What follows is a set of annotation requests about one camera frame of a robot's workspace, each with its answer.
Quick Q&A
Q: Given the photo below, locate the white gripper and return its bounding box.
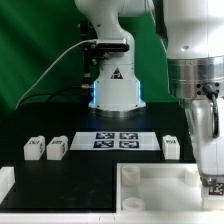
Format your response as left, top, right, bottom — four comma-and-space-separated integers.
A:
188, 98, 224, 187

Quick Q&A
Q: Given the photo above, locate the white square tabletop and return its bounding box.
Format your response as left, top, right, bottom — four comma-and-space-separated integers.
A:
112, 161, 224, 214

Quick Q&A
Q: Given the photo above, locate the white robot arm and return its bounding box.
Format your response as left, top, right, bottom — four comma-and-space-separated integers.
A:
74, 0, 224, 187

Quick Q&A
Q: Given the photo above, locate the white tag sheet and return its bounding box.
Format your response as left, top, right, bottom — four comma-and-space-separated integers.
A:
70, 132, 160, 151

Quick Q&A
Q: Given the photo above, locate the white left obstacle block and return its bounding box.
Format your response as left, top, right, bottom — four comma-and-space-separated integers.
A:
0, 167, 15, 204

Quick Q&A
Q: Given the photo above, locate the black cable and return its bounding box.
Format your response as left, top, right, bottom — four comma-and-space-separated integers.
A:
203, 83, 221, 139

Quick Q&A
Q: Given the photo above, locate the black camera on base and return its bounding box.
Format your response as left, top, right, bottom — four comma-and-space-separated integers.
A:
92, 39, 129, 52

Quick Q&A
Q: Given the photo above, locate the white cable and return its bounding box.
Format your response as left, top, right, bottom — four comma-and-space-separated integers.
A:
15, 39, 98, 109

